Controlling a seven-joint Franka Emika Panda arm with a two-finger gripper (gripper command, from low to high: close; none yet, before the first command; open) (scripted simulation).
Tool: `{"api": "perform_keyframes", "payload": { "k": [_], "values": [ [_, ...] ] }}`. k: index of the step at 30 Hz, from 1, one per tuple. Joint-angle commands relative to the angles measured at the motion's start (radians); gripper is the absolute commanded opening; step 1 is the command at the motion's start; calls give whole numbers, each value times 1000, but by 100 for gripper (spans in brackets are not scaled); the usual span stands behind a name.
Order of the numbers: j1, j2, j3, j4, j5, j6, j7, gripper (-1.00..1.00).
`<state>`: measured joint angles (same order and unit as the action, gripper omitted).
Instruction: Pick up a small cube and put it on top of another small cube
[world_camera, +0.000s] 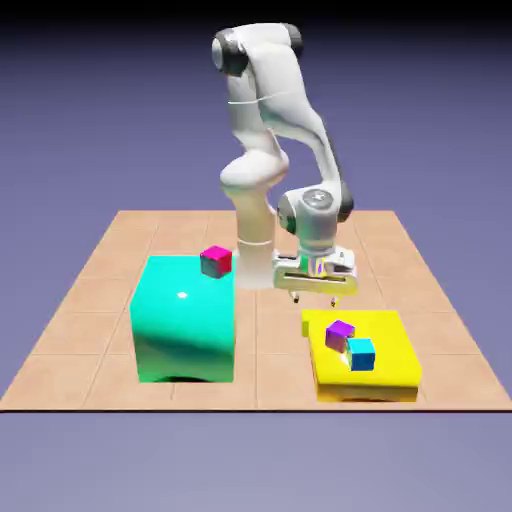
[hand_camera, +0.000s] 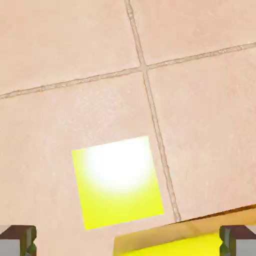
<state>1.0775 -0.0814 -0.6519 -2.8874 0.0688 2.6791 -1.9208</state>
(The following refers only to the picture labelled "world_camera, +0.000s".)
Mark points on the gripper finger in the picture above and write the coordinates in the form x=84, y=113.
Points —
x=295, y=297
x=334, y=301

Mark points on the small purple cube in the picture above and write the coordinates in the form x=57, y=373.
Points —
x=338, y=335

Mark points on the small magenta cube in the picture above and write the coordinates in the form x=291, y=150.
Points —
x=216, y=262

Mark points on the large turquoise box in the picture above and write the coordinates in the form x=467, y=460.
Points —
x=182, y=316

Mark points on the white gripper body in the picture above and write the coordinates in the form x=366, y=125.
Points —
x=315, y=280

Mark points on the large yellow box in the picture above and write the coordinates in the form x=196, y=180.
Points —
x=380, y=360

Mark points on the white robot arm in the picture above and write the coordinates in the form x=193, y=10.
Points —
x=276, y=104

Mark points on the small cyan cube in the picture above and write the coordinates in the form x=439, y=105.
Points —
x=361, y=354

